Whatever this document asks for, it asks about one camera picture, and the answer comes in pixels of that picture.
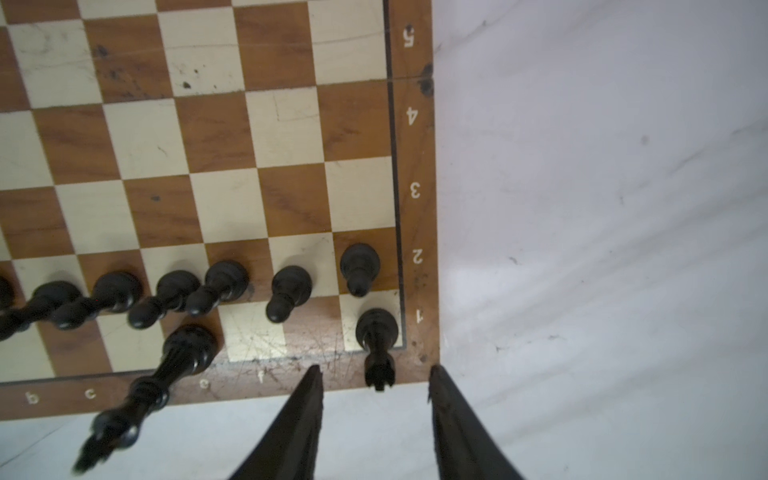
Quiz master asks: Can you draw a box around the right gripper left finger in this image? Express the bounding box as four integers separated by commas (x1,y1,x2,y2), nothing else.
231,364,324,479

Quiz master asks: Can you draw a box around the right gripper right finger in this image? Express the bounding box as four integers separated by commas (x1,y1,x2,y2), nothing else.
429,364,523,479

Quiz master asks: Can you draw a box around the black rook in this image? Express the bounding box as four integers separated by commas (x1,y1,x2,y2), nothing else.
355,308,399,392

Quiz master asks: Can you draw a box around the black king on board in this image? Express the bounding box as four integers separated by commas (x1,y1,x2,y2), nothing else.
72,324,219,475

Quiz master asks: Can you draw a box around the wooden chess board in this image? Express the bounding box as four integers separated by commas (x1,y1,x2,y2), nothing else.
1,1,440,420

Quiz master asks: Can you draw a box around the black pawn at g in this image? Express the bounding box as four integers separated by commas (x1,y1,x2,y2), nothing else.
266,265,313,323

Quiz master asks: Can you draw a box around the black pawn at h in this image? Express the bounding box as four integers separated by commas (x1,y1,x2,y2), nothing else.
340,243,381,298

